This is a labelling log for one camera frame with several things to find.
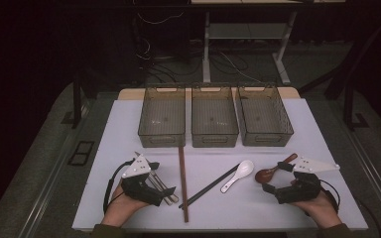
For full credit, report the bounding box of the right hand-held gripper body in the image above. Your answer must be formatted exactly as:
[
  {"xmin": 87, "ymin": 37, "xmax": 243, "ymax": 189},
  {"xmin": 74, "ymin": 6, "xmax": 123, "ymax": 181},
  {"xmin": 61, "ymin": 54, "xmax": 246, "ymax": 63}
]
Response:
[{"xmin": 274, "ymin": 157, "xmax": 341, "ymax": 205}]

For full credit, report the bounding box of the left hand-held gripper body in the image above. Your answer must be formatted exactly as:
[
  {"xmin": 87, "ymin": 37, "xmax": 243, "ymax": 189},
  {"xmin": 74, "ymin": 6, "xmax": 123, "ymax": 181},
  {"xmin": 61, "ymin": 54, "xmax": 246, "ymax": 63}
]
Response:
[{"xmin": 120, "ymin": 154, "xmax": 167, "ymax": 207}]

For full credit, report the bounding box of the brown wooden spoon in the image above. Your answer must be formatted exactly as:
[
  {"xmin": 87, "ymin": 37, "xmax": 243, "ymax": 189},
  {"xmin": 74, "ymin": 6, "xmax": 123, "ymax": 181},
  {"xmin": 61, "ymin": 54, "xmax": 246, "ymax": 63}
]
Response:
[{"xmin": 254, "ymin": 153, "xmax": 299, "ymax": 184}]

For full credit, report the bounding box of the brown wooden chopstick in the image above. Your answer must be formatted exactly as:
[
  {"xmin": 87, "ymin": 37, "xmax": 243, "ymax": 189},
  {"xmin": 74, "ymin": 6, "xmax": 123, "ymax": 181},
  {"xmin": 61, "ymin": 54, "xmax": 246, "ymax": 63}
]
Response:
[
  {"xmin": 178, "ymin": 146, "xmax": 189, "ymax": 223},
  {"xmin": 179, "ymin": 146, "xmax": 191, "ymax": 223}
]

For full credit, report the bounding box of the white ceramic spoon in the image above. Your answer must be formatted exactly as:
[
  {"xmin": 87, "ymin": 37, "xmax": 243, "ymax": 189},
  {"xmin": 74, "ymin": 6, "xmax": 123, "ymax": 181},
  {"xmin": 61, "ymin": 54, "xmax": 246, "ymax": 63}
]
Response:
[{"xmin": 219, "ymin": 160, "xmax": 255, "ymax": 194}]

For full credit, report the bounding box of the black chopstick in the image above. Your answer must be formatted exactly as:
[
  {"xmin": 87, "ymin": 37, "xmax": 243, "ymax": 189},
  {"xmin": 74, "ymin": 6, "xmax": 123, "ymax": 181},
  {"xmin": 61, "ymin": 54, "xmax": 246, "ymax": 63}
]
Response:
[
  {"xmin": 178, "ymin": 164, "xmax": 239, "ymax": 208},
  {"xmin": 180, "ymin": 165, "xmax": 241, "ymax": 210}
]

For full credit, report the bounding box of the transparent grey plastic bin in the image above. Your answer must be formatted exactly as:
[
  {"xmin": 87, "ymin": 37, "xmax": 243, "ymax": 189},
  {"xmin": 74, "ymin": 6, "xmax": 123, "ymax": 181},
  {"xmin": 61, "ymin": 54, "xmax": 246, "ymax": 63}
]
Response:
[
  {"xmin": 236, "ymin": 84, "xmax": 295, "ymax": 148},
  {"xmin": 137, "ymin": 86, "xmax": 187, "ymax": 149},
  {"xmin": 190, "ymin": 86, "xmax": 240, "ymax": 149}
]

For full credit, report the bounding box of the person's left hand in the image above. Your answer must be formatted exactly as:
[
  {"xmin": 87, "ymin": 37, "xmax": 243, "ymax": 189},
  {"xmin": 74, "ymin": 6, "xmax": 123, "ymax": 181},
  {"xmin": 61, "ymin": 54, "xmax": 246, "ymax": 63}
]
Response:
[{"xmin": 100, "ymin": 182, "xmax": 151, "ymax": 229}]

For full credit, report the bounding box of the person's right hand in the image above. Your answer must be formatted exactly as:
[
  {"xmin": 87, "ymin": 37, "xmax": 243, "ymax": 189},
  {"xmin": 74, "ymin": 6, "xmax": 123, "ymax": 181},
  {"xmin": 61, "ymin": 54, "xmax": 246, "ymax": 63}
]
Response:
[{"xmin": 290, "ymin": 189, "xmax": 343, "ymax": 230}]

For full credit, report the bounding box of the black floor socket plate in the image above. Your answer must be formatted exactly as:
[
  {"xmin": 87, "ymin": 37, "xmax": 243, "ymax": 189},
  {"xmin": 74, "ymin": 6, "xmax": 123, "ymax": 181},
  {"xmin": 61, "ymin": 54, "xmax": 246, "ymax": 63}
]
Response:
[{"xmin": 66, "ymin": 140, "xmax": 95, "ymax": 167}]

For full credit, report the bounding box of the black metal stand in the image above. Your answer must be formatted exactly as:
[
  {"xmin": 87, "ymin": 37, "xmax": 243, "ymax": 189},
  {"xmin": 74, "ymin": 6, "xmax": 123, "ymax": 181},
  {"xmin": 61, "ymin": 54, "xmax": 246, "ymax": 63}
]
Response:
[{"xmin": 342, "ymin": 82, "xmax": 370, "ymax": 132}]

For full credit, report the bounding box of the white metal desk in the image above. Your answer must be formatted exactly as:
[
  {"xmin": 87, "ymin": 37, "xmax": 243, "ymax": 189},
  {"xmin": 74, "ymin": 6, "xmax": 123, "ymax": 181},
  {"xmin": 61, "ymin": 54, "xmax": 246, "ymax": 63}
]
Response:
[{"xmin": 190, "ymin": 0, "xmax": 346, "ymax": 85}]

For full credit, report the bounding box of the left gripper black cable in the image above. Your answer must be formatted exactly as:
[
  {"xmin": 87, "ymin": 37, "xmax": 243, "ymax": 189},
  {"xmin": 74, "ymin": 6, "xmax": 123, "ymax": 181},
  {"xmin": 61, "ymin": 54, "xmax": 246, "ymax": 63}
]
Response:
[{"xmin": 102, "ymin": 158, "xmax": 136, "ymax": 214}]

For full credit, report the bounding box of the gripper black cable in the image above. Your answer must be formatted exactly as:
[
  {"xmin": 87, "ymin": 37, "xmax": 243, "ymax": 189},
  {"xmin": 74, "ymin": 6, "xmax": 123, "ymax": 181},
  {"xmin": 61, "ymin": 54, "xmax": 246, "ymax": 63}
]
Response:
[
  {"xmin": 318, "ymin": 178, "xmax": 342, "ymax": 212},
  {"xmin": 102, "ymin": 158, "xmax": 136, "ymax": 214}
]

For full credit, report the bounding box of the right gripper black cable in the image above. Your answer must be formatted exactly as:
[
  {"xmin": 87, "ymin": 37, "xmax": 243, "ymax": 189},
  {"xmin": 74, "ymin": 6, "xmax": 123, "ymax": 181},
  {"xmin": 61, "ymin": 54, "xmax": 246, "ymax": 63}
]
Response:
[{"xmin": 318, "ymin": 178, "xmax": 342, "ymax": 212}]

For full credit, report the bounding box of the black floor cables bundle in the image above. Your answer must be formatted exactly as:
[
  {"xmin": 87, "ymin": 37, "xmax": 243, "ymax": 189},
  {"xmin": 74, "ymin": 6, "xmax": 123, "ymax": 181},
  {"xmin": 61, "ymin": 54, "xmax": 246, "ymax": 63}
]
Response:
[{"xmin": 135, "ymin": 36, "xmax": 202, "ymax": 83}]

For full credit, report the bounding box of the white floor cable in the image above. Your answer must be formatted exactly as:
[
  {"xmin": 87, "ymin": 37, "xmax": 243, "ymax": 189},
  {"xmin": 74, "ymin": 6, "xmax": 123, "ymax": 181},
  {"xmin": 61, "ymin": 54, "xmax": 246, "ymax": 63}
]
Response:
[{"xmin": 217, "ymin": 51, "xmax": 262, "ymax": 83}]

